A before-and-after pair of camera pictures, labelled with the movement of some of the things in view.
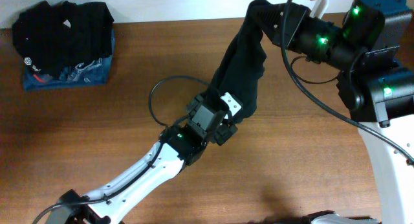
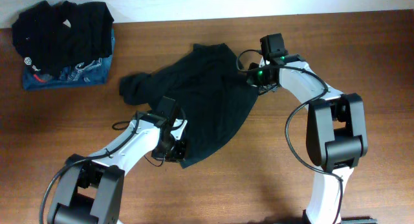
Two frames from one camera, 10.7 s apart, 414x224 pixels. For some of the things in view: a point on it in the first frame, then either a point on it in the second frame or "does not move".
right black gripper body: x=300 y=15 to x=258 y=77
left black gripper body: x=224 y=133 to x=173 y=151
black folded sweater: x=55 y=38 does not move
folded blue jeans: x=94 y=72 does not move
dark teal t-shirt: x=242 y=67 to x=209 y=87
